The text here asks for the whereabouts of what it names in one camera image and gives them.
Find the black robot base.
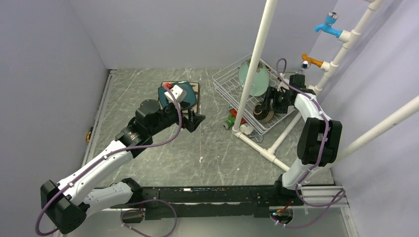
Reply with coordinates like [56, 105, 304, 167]
[121, 186, 305, 225]

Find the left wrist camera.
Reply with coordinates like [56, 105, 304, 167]
[163, 83, 187, 104]

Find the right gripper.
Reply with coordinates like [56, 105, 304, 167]
[260, 87, 292, 114]

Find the blue faucet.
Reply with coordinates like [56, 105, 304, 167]
[314, 11, 342, 38]

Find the red handled wrench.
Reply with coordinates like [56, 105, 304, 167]
[228, 107, 247, 124]

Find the white wire dish rack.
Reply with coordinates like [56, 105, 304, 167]
[212, 54, 295, 135]

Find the teal square plate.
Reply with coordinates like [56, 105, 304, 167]
[158, 80, 197, 110]

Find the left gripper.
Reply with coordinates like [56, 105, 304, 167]
[149, 100, 205, 136]

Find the orange faucet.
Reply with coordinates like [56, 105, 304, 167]
[301, 53, 330, 72]

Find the mint green flower plate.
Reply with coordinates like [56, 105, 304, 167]
[239, 59, 269, 96]

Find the cream square plate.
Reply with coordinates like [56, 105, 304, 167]
[160, 81, 200, 115]

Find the beige patterned bowl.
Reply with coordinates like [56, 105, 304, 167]
[252, 103, 275, 123]

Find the green faucet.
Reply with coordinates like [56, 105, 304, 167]
[222, 114, 236, 129]

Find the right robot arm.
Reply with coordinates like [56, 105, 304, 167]
[253, 74, 342, 205]

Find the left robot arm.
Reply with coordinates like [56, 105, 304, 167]
[41, 99, 206, 234]

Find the white pvc pipe frame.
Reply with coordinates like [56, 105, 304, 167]
[232, 0, 419, 171]

